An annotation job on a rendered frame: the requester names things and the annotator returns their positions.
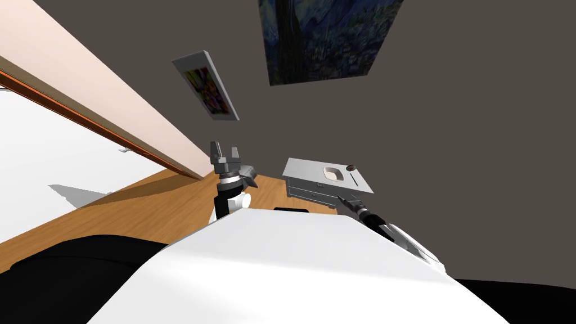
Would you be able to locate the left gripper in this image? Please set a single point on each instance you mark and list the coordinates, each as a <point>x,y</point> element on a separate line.
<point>226,164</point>

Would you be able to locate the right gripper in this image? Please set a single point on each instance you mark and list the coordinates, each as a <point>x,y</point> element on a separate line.
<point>347,202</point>

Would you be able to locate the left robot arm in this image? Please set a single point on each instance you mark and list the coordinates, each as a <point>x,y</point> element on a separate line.
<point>222,204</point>

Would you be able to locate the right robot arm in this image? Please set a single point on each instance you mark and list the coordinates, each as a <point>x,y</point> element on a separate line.
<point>373,220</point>

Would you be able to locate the dark round cup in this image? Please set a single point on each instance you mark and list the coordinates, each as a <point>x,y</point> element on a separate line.
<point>351,168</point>

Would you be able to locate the grey drawer cabinet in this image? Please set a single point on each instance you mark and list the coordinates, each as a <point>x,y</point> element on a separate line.
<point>306,177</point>

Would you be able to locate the small framed colourful picture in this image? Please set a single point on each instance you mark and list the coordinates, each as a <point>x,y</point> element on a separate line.
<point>206,87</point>

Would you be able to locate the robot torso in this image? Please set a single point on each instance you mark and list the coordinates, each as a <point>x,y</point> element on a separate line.
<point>288,270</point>

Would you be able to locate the blue painting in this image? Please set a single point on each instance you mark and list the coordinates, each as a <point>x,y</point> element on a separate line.
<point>324,40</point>

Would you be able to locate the white door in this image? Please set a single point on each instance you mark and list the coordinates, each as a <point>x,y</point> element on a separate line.
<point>45,148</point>

